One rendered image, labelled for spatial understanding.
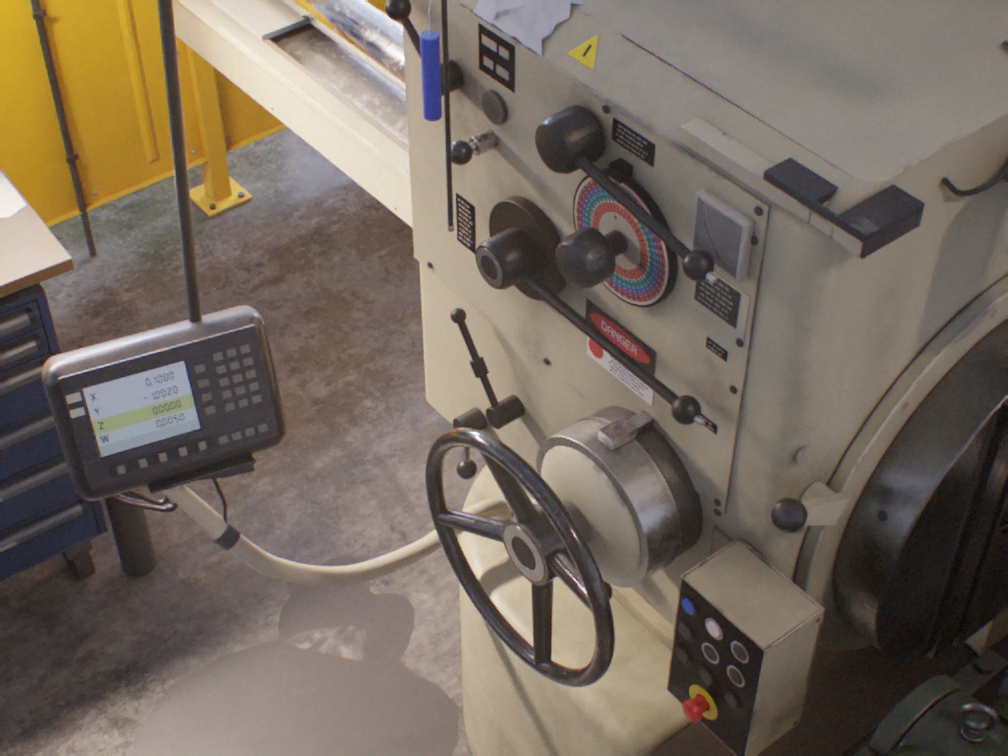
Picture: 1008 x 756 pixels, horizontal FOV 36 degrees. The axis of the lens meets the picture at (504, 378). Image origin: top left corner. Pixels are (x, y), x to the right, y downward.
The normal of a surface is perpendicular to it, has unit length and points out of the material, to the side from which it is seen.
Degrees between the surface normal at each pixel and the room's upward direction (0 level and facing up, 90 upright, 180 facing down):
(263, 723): 0
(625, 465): 20
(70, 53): 90
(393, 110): 0
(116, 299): 0
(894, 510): 66
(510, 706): 90
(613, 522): 73
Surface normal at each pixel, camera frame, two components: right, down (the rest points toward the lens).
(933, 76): 0.00, -0.73
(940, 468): -0.57, -0.19
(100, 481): 0.38, 0.35
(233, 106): 0.62, 0.54
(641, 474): 0.32, -0.35
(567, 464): -0.82, -0.07
